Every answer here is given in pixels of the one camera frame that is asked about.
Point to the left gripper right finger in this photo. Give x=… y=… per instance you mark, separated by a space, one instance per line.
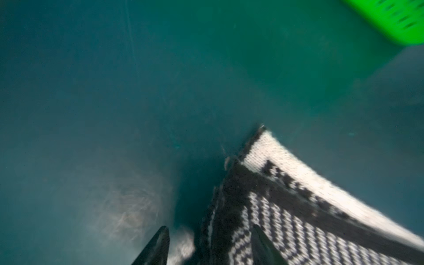
x=263 y=249

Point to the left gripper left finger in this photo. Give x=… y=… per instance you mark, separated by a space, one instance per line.
x=156 y=251

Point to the black white patterned scarf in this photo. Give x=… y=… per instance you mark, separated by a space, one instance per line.
x=310 y=220

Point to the green plastic basket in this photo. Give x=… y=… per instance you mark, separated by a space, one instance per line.
x=401 y=21

